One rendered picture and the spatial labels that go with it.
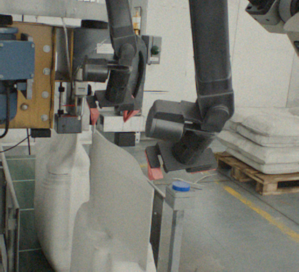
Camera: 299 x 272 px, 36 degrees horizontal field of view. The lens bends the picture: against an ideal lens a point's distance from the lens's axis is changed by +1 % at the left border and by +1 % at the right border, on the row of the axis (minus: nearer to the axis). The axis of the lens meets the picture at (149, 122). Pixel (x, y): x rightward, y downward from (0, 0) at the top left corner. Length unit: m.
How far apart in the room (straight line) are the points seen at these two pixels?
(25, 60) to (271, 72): 5.81
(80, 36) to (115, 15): 0.29
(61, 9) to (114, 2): 0.22
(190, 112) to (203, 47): 0.14
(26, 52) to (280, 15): 0.65
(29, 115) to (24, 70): 0.30
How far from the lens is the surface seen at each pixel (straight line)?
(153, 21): 5.20
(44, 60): 1.43
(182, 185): 1.56
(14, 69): 1.16
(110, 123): 1.51
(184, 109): 0.81
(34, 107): 1.45
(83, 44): 1.45
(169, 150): 0.90
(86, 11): 1.43
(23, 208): 2.51
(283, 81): 6.95
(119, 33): 1.17
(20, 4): 1.23
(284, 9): 1.26
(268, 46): 6.71
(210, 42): 0.72
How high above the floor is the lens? 1.38
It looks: 13 degrees down
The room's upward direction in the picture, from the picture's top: 5 degrees clockwise
